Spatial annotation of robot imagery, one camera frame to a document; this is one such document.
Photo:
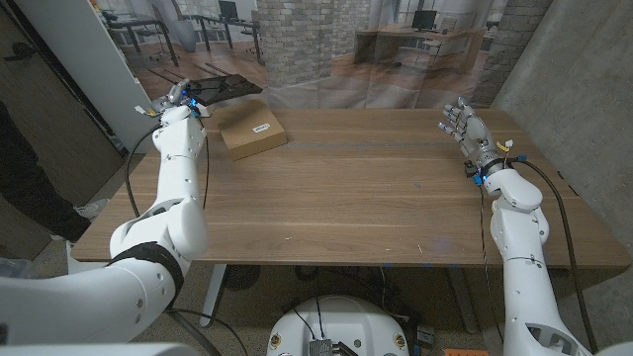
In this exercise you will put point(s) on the printed office backdrop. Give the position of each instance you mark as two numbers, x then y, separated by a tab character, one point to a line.
306	49

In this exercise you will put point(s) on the dark brown wooden door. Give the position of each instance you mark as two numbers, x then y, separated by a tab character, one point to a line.
49	123

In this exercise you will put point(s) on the clear plastic bin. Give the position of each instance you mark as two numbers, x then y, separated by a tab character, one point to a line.
12	269

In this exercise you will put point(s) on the black round fan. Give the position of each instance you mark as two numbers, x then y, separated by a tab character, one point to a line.
242	277

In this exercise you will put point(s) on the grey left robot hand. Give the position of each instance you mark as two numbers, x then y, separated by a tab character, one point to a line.
175	99

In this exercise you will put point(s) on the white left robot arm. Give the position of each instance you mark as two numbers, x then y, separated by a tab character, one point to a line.
173	198

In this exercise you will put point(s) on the yellow white wrist tag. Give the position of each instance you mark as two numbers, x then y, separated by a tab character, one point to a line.
141	110
504	146

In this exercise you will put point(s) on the grey table leg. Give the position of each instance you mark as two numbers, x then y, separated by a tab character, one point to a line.
462	296

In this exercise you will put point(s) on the white cabinet panel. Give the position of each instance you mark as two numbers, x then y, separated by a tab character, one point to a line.
94	64

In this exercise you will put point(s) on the white sneaker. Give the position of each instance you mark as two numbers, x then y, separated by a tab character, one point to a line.
94	208

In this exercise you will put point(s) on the white table leg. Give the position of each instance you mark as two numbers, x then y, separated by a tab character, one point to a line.
213	292

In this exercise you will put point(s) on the brown cardboard packing box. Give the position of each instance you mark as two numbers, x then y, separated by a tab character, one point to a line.
252	131

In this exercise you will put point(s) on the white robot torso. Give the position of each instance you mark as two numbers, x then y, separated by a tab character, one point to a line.
341	321

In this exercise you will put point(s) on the person in dark trousers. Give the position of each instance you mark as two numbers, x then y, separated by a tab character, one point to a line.
25	188

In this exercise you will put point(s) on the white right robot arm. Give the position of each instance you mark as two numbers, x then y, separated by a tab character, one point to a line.
524	287

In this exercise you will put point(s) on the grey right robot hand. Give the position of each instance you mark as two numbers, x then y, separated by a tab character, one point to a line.
475	136

